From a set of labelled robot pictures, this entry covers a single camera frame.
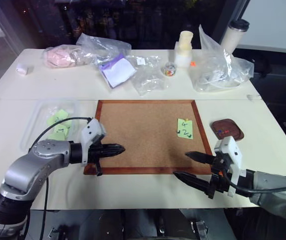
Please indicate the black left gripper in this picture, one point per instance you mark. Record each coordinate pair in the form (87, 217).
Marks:
(95, 153)

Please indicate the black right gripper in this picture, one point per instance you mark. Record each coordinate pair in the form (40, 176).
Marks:
(220, 175)

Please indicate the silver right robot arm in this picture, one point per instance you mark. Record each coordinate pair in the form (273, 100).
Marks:
(273, 187)

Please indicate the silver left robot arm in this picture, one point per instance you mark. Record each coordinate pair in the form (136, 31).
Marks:
(30, 165)

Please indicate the wood-framed cork board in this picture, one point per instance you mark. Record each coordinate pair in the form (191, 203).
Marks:
(142, 140)

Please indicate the green note marked 4 2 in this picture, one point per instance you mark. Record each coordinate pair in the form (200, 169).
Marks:
(184, 128)

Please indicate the small jar of coloured pins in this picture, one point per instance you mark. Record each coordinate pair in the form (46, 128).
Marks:
(169, 70)

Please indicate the brown wooden tray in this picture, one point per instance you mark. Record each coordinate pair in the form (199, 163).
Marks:
(230, 126)

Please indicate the purple and white paper pack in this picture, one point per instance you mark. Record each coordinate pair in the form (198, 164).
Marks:
(119, 72)

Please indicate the labelled clear plastic bag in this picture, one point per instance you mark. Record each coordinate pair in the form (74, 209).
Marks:
(147, 80)

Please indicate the clear plastic container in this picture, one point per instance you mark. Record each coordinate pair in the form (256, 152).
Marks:
(36, 122)

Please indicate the large clear plastic bag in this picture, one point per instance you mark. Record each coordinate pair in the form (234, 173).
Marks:
(218, 70)

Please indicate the small orange item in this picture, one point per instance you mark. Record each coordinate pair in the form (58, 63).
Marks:
(192, 64)

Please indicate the crumpled clear plastic bag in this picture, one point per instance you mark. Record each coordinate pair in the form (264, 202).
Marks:
(102, 46)

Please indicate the bag with pink contents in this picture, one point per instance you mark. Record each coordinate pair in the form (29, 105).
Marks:
(60, 56)

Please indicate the white plastic bottle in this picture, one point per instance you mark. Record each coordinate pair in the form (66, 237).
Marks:
(183, 50)

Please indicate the small white roll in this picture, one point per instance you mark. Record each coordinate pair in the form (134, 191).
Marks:
(23, 69)

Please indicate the white tumbler with black lid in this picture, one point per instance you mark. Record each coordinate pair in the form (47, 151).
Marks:
(234, 36)

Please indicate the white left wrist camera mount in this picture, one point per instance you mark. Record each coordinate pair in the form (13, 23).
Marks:
(90, 130)

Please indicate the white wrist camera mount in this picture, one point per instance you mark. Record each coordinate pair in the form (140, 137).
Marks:
(90, 130)
(231, 150)

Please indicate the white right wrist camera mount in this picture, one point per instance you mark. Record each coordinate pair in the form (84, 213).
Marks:
(231, 150)

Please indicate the metal bracket under table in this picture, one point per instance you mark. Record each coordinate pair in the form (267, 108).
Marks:
(56, 233)
(199, 228)

